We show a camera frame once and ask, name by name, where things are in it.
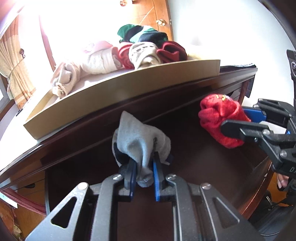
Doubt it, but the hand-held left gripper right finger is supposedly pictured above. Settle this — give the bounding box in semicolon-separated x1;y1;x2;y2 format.
153;152;265;241

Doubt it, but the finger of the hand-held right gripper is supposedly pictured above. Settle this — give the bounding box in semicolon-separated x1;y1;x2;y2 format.
220;119;296;163
241;98;292;127

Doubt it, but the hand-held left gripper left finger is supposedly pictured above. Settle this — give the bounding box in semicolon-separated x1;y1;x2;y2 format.
24;158;138;241

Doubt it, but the red underwear yellow print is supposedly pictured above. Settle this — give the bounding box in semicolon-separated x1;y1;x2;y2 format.
198;93;252;149

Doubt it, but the dark wooden desk drawer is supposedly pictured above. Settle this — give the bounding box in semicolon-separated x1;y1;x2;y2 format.
44;111;274;221

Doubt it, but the shallow cardboard tray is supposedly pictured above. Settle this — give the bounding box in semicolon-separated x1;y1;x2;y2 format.
23;59;221;140

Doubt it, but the dark red underwear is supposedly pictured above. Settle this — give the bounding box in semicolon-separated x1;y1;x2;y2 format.
157;41;188;63

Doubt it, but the beige grey underwear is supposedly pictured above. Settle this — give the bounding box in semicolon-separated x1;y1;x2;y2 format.
51;62;81;98

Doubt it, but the beige printed underwear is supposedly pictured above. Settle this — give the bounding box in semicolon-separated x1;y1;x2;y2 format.
128;41;162;70

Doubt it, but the cream dotted underwear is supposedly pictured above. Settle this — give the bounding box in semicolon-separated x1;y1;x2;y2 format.
80;46;122;75

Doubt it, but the bright red underwear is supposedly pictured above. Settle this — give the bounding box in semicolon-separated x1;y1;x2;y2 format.
117;42;136;69

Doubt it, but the green and navy underwear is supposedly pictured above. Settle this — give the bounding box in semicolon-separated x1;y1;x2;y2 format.
117;24;169;46

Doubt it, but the pale pink underwear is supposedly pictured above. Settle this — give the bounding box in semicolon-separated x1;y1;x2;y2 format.
82;39;114;54

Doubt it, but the person's right hand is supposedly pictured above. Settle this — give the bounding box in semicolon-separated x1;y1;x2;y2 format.
276;173;291;192

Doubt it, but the person's leg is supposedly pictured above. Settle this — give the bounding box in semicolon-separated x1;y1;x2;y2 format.
252;204;287;235

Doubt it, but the dark wooden desk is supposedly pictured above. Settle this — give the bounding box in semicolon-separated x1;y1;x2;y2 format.
0;67;274;221

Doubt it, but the yellow floral cloth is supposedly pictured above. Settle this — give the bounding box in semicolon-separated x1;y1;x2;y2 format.
0;204;25;240

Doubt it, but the brown wooden door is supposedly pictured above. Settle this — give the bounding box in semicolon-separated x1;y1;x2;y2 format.
116;0;174;42

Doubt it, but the beige curtain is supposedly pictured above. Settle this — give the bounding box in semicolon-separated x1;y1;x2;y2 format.
0;16;38;110

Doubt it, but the black cable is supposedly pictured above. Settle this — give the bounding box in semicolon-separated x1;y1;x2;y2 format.
265;192;292;209

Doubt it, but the dark wooden door frame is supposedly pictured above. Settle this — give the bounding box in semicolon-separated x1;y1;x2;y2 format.
38;13;56;68

